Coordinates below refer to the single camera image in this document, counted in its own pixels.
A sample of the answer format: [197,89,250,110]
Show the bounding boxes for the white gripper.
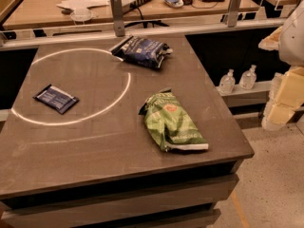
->
[258,27,304,131]

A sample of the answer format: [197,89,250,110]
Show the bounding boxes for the green jalapeno chip bag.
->
[139,89,209,152]

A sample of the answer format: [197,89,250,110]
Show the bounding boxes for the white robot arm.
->
[258,1,304,130]

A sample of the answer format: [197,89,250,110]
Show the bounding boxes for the blue chip bag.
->
[109,35,173,69]

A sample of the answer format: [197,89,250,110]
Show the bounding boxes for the blue rxbar blueberry bar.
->
[33,85,79,114]

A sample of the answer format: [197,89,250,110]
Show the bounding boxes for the right clear sanitizer bottle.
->
[239,65,257,89]

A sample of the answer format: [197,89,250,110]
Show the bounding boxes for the clear sanitizer bottle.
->
[239,65,257,89]
[218,69,236,94]

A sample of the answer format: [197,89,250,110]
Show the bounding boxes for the left clear sanitizer bottle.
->
[218,69,236,94]

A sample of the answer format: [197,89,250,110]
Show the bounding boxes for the blue white face mask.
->
[163,0,183,8]

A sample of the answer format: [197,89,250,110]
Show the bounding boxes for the clear round lid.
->
[70,8,93,22]

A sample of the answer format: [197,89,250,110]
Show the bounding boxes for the white papers on desk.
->
[57,0,109,10]

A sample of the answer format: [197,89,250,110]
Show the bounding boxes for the wooden background desk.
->
[2,0,262,31]

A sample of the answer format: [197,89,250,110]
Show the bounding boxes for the right metal post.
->
[226,0,241,28]

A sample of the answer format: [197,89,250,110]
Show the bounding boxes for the metal post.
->
[226,0,241,28]
[110,0,125,37]

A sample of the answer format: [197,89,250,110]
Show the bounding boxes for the left metal post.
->
[110,0,125,37]

